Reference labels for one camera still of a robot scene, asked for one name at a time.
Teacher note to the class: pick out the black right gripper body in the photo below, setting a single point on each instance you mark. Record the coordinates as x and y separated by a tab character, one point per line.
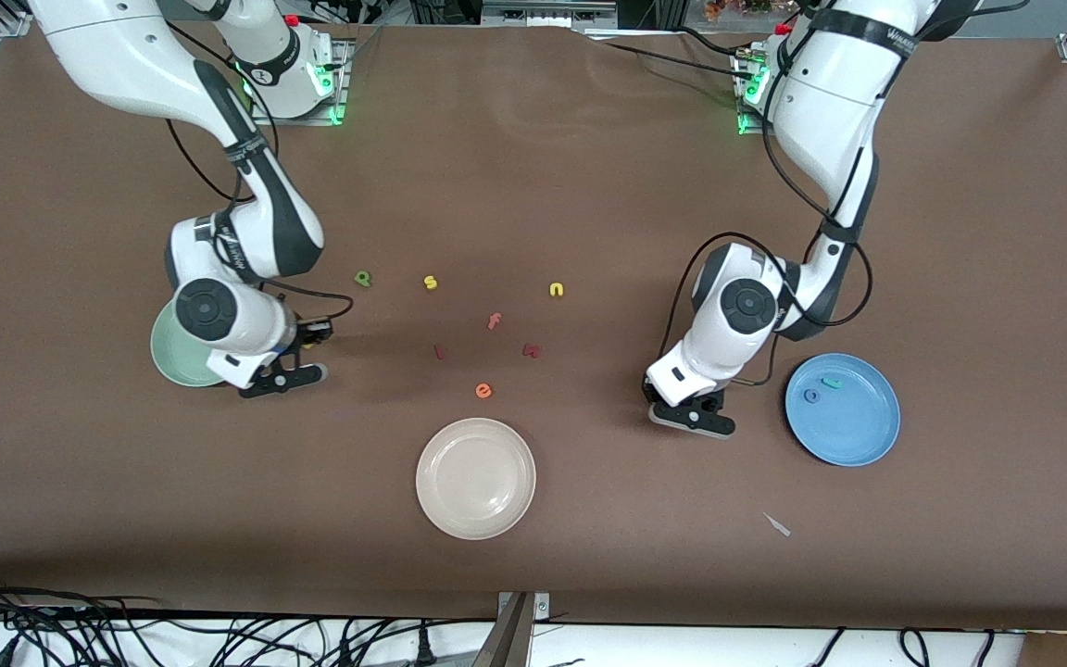
301	336

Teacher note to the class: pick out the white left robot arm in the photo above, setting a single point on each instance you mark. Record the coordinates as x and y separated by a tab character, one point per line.
746	306

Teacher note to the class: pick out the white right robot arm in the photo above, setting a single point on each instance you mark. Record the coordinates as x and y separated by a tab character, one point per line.
219	315

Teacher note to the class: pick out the green plate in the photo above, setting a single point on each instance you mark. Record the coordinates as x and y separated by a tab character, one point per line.
172	357

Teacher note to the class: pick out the dark red foam letter w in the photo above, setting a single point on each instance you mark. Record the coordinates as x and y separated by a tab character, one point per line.
532	350

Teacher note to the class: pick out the small grey scrap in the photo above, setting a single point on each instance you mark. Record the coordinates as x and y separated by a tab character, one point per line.
777	525

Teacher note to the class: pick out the beige plate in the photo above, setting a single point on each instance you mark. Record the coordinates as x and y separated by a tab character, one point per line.
476	479

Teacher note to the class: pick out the blue plate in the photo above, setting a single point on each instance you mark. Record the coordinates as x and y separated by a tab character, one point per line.
853	426

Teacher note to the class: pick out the orange decorative objects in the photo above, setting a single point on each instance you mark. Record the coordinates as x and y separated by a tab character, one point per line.
737	7

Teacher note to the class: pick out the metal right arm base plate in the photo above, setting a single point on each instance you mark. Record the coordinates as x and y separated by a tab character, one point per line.
343	83

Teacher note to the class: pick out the metal table edge bracket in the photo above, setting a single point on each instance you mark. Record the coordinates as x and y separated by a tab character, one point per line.
515	639

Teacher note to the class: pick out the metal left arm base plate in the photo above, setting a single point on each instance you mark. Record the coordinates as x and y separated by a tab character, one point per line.
748	128

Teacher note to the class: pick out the silver aluminium frame beam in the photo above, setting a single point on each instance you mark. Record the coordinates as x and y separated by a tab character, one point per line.
547	13

